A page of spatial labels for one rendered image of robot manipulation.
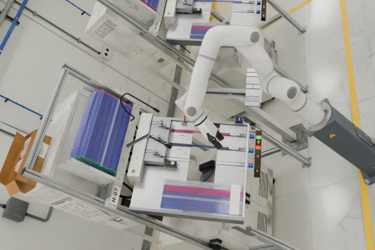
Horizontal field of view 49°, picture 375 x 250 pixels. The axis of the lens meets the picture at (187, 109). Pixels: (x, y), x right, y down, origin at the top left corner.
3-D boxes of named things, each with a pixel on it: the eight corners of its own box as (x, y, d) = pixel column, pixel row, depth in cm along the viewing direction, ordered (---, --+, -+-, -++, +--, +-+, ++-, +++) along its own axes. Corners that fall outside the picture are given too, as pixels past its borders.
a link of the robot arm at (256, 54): (281, 104, 226) (264, 96, 240) (296, 89, 227) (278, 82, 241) (234, 35, 201) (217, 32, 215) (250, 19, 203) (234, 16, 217)
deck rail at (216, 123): (249, 127, 293) (249, 123, 288) (249, 130, 291) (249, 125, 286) (150, 120, 302) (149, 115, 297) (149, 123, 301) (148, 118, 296)
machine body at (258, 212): (278, 173, 344) (226, 142, 314) (277, 259, 305) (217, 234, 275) (221, 190, 388) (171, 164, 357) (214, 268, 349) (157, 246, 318)
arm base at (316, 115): (326, 96, 248) (308, 81, 238) (335, 120, 234) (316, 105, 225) (300, 113, 257) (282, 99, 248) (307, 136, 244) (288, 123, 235)
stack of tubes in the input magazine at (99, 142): (132, 105, 283) (99, 86, 269) (115, 173, 254) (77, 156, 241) (122, 112, 291) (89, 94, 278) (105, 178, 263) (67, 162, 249)
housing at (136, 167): (155, 124, 301) (152, 113, 290) (142, 186, 274) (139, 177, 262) (144, 123, 302) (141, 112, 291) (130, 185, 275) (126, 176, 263)
